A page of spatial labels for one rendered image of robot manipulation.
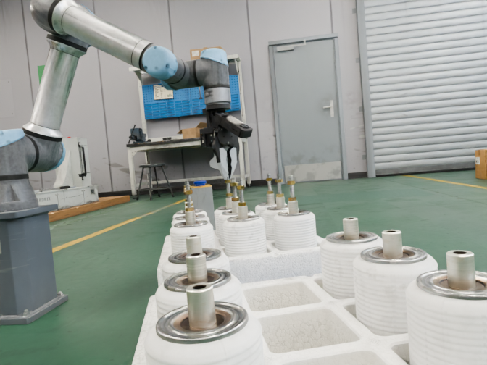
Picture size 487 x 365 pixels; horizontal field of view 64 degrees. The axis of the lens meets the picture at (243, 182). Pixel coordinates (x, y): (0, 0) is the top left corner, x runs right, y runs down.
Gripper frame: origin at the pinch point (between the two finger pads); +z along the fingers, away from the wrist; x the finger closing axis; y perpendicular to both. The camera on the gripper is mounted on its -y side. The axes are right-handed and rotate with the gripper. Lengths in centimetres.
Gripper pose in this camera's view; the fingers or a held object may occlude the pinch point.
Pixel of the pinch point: (228, 174)
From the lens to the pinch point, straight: 110.4
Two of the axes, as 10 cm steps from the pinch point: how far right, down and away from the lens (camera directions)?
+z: 0.8, 10.0, 0.5
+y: -7.0, 0.2, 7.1
